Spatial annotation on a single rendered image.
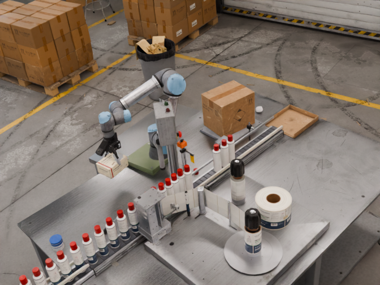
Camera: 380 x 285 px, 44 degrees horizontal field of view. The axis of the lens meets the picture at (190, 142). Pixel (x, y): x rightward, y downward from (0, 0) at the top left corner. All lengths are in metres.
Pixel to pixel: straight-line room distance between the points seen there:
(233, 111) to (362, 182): 0.98
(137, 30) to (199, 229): 4.62
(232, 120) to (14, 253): 2.07
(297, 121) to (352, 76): 2.47
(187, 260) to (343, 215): 0.95
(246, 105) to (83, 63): 3.38
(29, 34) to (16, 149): 1.37
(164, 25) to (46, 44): 1.62
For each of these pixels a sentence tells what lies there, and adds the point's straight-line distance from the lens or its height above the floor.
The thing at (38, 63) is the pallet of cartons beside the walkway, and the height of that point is 0.45.
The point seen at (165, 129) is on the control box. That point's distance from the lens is 2.60.
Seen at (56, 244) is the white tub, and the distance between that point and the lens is 2.83.
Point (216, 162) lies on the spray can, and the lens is 3.02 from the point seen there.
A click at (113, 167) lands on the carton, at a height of 1.02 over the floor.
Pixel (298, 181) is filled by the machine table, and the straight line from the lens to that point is 3.09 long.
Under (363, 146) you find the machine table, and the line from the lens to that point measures 3.44.
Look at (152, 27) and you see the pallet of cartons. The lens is 6.72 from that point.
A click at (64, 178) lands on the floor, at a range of 4.73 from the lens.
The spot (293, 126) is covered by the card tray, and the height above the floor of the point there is 0.83.
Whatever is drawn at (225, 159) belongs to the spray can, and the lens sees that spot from 3.07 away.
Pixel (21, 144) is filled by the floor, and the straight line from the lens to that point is 5.40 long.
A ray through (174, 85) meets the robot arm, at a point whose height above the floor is 1.45.
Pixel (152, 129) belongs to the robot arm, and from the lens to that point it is 3.17.
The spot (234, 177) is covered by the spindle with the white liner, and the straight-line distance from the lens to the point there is 2.71.
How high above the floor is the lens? 2.86
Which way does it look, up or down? 36 degrees down
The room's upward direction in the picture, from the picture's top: 6 degrees counter-clockwise
